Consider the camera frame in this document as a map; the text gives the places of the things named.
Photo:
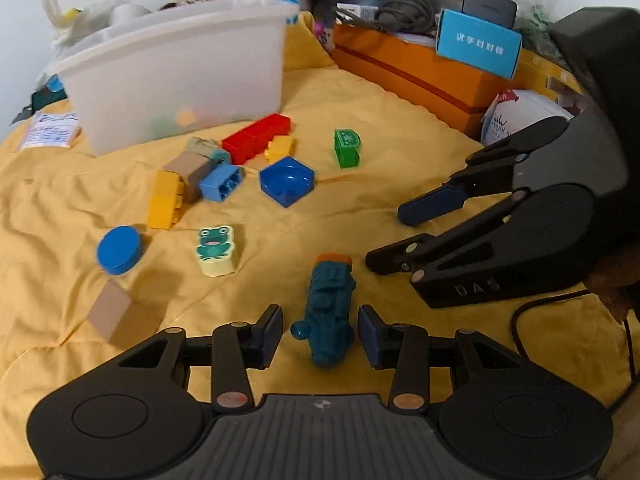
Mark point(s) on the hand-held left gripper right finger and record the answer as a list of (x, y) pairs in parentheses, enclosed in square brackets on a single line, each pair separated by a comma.
[(367, 340)]

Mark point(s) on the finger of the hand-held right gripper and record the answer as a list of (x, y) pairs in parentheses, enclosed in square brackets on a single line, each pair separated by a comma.
[(395, 257), (430, 205)]

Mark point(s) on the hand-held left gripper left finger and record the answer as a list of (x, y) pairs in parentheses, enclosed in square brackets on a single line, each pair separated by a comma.
[(272, 332)]

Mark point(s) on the teal toy train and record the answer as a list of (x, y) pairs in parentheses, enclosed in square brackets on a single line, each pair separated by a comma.
[(327, 310)]

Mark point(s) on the white plastic bin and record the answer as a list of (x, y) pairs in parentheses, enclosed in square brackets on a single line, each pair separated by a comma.
[(175, 70)]

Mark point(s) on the yellow blanket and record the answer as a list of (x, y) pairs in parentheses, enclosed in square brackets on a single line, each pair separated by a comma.
[(350, 210)]

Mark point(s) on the cream frog block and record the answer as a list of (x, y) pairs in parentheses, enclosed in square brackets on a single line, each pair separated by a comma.
[(215, 250)]

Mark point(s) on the green toy block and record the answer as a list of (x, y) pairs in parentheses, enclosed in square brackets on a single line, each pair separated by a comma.
[(346, 147)]

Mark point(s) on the white printed bag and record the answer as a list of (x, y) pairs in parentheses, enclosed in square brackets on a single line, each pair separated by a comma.
[(520, 110)]

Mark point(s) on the orange cardboard box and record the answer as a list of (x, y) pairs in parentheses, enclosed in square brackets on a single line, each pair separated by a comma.
[(400, 75)]

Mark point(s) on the blue hexagon piece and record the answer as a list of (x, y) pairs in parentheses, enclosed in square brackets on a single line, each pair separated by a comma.
[(285, 180)]

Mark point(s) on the blue toy brick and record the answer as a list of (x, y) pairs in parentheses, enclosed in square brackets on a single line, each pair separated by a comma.
[(220, 185)]

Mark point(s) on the small yellow toy brick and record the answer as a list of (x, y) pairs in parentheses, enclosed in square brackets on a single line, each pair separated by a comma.
[(280, 149)]

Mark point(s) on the plain wooden cube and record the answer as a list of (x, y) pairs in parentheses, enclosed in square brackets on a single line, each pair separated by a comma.
[(112, 310)]

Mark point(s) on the light blue box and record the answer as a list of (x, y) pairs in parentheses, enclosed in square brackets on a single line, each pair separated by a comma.
[(475, 42)]

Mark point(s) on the yellow flat box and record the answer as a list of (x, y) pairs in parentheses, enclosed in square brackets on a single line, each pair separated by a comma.
[(537, 67)]

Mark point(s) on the blue round disc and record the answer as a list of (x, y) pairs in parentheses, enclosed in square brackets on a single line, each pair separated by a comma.
[(119, 250)]

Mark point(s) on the tan toy brick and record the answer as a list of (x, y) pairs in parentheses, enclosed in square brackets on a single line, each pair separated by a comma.
[(187, 172)]

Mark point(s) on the long red toy brick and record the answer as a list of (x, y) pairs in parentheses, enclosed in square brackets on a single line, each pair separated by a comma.
[(250, 137)]

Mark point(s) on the pale teal toy brick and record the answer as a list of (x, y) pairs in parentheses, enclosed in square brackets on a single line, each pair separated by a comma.
[(207, 147)]

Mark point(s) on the small white box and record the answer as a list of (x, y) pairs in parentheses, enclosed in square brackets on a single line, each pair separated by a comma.
[(357, 10)]

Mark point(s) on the dark grey power bank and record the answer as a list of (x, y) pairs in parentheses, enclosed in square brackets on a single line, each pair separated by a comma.
[(487, 5)]

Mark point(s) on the white printed packet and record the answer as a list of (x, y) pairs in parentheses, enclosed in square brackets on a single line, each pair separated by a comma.
[(50, 130)]

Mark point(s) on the dark green pouch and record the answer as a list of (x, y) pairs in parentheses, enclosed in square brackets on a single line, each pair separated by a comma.
[(42, 96)]

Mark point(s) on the white plastic bag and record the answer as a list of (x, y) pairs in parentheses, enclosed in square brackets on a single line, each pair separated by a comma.
[(85, 22)]

